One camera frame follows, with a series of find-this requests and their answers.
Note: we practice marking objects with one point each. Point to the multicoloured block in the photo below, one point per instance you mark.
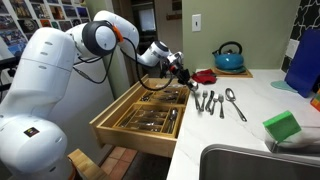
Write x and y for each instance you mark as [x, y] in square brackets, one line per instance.
[316, 101]

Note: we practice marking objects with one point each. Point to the bright background window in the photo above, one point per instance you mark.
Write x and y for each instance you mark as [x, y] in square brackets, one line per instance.
[147, 19]

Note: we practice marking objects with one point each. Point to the steel fork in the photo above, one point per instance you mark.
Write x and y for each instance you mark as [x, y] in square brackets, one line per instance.
[221, 105]
[204, 98]

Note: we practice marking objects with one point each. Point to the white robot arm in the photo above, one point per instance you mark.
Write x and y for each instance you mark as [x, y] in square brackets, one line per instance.
[43, 73]

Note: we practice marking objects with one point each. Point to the white light switch plate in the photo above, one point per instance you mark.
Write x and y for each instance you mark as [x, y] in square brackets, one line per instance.
[196, 22]

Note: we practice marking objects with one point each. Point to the steel table knife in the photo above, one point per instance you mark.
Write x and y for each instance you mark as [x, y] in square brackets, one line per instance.
[210, 100]

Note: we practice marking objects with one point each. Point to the stainless steel sink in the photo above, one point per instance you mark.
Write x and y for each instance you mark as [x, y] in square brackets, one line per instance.
[253, 166]

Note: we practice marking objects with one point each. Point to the large steel tablespoon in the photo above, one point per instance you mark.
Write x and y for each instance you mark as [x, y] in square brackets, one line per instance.
[197, 101]
[173, 115]
[230, 94]

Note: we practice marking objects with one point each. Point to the black equipment frame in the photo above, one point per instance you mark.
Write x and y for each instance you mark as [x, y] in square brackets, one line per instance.
[6, 75]

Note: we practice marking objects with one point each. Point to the steel cutlery pile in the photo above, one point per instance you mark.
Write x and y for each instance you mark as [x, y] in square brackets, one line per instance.
[168, 96]
[146, 96]
[150, 120]
[146, 128]
[151, 114]
[153, 109]

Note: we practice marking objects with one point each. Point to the steel teaspoon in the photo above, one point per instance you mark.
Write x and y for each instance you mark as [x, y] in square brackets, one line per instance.
[214, 103]

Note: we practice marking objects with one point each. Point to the wooden trivet board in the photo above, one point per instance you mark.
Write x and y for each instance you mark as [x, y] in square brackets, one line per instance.
[248, 75]

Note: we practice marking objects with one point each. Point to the red cloth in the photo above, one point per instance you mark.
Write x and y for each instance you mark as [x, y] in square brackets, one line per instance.
[204, 77]

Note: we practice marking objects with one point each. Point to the light teal silicone mat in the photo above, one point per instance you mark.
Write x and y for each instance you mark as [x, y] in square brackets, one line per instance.
[281, 86]

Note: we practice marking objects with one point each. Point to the clear sponge holder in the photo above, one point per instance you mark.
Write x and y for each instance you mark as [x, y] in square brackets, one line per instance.
[300, 143]

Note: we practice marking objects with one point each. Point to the white outlet plate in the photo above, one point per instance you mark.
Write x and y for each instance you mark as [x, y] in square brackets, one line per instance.
[292, 49]

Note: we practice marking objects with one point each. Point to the green sponge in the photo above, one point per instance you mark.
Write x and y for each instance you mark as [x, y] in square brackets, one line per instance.
[281, 126]

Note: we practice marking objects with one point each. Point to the dark floor mat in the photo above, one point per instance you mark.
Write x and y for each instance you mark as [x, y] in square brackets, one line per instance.
[148, 166]

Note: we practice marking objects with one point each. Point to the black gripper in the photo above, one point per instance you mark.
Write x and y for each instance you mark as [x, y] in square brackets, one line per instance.
[178, 70]

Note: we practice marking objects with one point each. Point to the wooden butcher block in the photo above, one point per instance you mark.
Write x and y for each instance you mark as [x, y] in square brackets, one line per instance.
[85, 165]

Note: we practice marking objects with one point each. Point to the steel table knives pile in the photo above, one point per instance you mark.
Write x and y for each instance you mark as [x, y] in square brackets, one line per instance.
[127, 118]

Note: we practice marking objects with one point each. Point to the light wooden drawer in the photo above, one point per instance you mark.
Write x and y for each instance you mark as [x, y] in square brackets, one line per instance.
[133, 140]

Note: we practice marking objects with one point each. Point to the large wooden cutlery organizer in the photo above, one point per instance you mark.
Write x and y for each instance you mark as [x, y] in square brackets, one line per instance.
[148, 135]

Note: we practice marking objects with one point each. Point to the photo collage wall poster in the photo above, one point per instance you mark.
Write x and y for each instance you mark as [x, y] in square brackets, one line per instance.
[33, 16]

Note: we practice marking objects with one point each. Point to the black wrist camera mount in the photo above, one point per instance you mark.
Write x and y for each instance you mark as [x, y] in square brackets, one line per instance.
[165, 69]

